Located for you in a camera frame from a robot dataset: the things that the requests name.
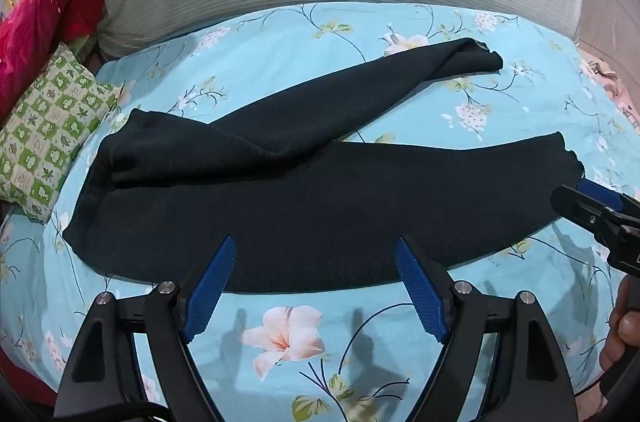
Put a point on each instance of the blue floral bedsheet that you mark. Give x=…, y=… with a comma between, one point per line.
x=310, y=352

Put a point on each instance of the green checkered pillow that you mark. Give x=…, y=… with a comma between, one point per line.
x=50, y=127

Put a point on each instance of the person's right hand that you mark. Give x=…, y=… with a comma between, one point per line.
x=625, y=329

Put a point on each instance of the red sequined cloth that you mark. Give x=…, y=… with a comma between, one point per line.
x=45, y=17

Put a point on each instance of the black pants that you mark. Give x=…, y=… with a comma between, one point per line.
x=300, y=202

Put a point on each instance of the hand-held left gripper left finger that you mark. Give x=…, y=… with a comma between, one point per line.
x=212, y=287

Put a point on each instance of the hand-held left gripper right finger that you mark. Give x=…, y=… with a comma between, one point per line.
x=420, y=292

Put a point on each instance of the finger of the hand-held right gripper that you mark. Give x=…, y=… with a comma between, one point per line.
x=580, y=209
x=600, y=192

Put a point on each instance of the pink floral cloth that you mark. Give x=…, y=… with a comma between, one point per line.
x=617, y=92

